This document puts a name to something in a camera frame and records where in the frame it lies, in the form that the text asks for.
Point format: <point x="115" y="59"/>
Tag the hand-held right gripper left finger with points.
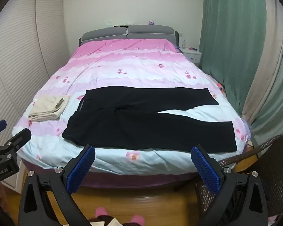
<point x="81" y="169"/>

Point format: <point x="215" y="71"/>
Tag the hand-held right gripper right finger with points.
<point x="205" y="169"/>

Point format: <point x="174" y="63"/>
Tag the black pants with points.
<point x="132" y="127"/>

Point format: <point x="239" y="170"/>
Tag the beige folded cloth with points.
<point x="49" y="108"/>

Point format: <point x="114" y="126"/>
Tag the pink slipper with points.
<point x="137" y="219"/>
<point x="101" y="211"/>

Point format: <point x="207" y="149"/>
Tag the purple bed skirt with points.
<point x="132" y="180"/>

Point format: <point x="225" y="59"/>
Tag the brown wicker chair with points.
<point x="273" y="164"/>

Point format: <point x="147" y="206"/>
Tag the white louvered wardrobe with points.
<point x="18" y="51"/>

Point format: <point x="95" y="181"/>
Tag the white nightstand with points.
<point x="191" y="55"/>

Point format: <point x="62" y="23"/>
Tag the pink floral duvet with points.
<point x="132" y="63"/>

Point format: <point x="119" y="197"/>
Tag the small red and blue item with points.
<point x="194" y="49"/>

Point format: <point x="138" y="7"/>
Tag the clear plastic bottle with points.
<point x="184" y="43"/>

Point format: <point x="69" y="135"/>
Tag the beige curtain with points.
<point x="271" y="51"/>

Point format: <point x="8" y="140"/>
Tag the small white ornament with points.
<point x="109" y="24"/>

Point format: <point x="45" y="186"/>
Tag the dark flat item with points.
<point x="119" y="26"/>

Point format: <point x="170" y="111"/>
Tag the grey padded bed headboard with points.
<point x="143" y="31"/>

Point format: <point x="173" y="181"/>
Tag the small white box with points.
<point x="129" y="24"/>

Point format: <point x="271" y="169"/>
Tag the small purple toy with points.
<point x="151" y="22"/>

